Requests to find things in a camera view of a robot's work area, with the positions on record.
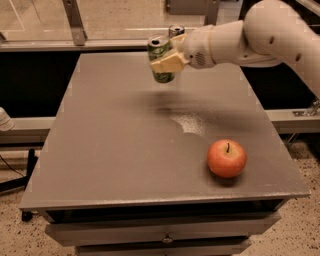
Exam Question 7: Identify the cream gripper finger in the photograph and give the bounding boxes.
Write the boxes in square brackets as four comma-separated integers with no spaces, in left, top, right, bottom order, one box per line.
[150,51,189,73]
[170,34,186,52]

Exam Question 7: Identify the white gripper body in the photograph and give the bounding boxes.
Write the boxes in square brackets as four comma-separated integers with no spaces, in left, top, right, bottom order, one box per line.
[183,25,216,69]

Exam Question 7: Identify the green soda can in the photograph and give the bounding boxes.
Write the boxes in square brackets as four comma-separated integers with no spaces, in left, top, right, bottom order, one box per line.
[147,34,175,83]

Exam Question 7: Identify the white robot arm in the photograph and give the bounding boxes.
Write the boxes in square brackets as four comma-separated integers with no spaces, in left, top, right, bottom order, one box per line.
[150,0,320,97]

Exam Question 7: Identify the silver blue energy drink can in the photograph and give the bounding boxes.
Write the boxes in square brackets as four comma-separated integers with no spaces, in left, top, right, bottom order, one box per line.
[168,25,185,38]

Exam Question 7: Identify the red apple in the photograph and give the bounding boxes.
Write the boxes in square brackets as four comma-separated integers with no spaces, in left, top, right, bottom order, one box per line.
[207,139,247,178]

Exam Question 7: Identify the grey drawer cabinet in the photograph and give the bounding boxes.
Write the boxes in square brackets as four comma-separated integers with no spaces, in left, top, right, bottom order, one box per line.
[20,52,309,256]

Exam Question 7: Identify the metal hinge at right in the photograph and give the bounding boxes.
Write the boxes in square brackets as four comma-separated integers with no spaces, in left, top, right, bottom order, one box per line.
[293,98,320,117]

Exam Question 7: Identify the round drawer knob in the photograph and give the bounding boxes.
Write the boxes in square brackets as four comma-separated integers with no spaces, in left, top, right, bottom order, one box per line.
[162,234,173,244]

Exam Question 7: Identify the white object at left edge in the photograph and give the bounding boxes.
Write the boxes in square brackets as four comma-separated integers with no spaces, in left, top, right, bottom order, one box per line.
[0,107,14,131]

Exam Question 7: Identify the left metal bracket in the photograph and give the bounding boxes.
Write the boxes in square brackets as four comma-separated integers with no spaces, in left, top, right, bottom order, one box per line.
[62,0,87,46]

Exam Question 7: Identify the black stand with cable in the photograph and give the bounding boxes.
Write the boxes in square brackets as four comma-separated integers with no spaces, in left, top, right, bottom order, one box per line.
[0,148,39,222]

